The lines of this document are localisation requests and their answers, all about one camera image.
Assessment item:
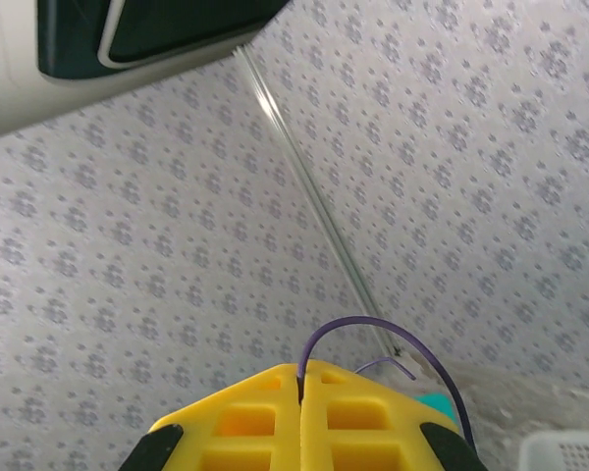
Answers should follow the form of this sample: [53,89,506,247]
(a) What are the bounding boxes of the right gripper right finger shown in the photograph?
[301,358,488,471]

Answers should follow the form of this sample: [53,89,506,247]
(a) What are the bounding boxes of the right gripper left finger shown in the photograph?
[121,362,301,471]

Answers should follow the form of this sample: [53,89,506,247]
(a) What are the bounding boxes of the teal plastic basket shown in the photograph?
[414,391,460,433]

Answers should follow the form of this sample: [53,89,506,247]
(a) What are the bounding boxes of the thin purple cable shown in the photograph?
[296,315,477,452]

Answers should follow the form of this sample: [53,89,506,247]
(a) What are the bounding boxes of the white plastic basket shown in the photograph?
[517,430,589,471]

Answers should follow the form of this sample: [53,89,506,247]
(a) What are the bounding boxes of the white and dark overhead fixture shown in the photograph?
[0,0,292,141]

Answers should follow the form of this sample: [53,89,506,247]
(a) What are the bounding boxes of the aluminium corner post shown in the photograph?
[233,43,403,357]

